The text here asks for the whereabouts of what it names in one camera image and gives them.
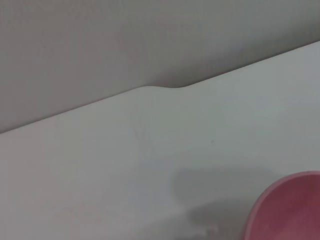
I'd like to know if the pink plastic bowl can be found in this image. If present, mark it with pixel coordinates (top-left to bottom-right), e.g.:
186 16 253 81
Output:
244 170 320 240

